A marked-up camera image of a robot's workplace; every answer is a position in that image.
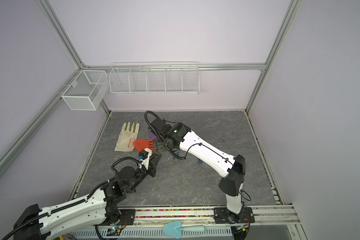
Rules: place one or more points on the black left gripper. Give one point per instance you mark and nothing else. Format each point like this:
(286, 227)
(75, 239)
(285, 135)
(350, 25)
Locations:
(152, 166)

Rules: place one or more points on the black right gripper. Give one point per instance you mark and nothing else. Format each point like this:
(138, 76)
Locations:
(159, 146)

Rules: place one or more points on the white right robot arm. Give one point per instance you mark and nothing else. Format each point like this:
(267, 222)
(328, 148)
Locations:
(180, 141)

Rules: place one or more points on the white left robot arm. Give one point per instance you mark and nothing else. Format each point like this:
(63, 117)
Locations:
(99, 207)

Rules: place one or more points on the purple garden trowel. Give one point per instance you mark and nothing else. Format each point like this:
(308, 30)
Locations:
(152, 135)

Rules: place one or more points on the red rubber glove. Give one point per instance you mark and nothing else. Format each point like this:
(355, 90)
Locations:
(141, 144)

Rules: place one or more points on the cream and green work glove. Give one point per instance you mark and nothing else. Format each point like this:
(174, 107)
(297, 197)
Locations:
(129, 133)

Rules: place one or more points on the teal garden trowel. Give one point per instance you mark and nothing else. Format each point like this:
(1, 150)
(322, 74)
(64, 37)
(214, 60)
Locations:
(175, 229)

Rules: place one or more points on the white mesh box basket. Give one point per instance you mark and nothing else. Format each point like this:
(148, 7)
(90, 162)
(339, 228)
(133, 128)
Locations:
(87, 90)

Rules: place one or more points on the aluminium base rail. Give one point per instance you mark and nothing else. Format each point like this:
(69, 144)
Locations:
(210, 216)

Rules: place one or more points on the white wire shelf basket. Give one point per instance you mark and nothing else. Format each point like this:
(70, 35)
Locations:
(154, 78)

